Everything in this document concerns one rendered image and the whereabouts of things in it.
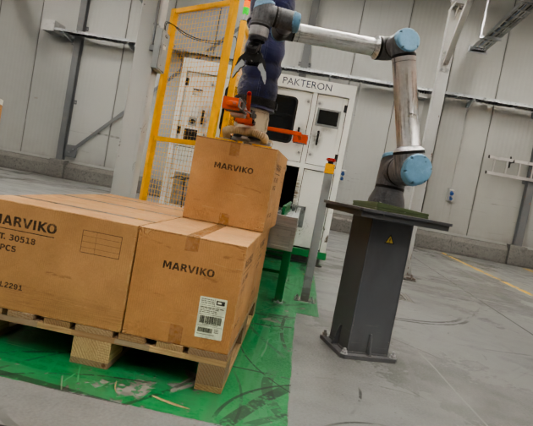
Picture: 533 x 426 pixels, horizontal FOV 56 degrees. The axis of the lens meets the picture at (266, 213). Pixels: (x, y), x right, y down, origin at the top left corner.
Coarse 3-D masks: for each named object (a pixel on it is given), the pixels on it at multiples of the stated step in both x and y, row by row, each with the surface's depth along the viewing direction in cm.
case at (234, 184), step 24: (216, 144) 237; (240, 144) 235; (192, 168) 238; (216, 168) 237; (240, 168) 236; (264, 168) 235; (192, 192) 239; (216, 192) 238; (240, 192) 236; (264, 192) 235; (192, 216) 239; (216, 216) 238; (240, 216) 237; (264, 216) 235
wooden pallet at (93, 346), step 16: (0, 320) 193; (16, 320) 184; (32, 320) 184; (48, 320) 183; (80, 336) 183; (96, 336) 182; (112, 336) 182; (128, 336) 181; (240, 336) 232; (80, 352) 183; (96, 352) 182; (112, 352) 185; (160, 352) 180; (176, 352) 180; (192, 352) 180; (208, 352) 179; (208, 368) 179; (224, 368) 179; (208, 384) 180; (224, 384) 187
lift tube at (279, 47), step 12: (264, 48) 253; (276, 48) 255; (276, 60) 257; (252, 72) 255; (276, 72) 257; (240, 84) 259; (252, 84) 255; (276, 84) 262; (264, 96) 256; (276, 96) 263; (264, 108) 256
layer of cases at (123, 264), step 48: (0, 240) 184; (48, 240) 182; (96, 240) 181; (144, 240) 179; (192, 240) 178; (240, 240) 192; (0, 288) 184; (48, 288) 183; (96, 288) 181; (144, 288) 180; (192, 288) 179; (240, 288) 181; (144, 336) 181; (192, 336) 179
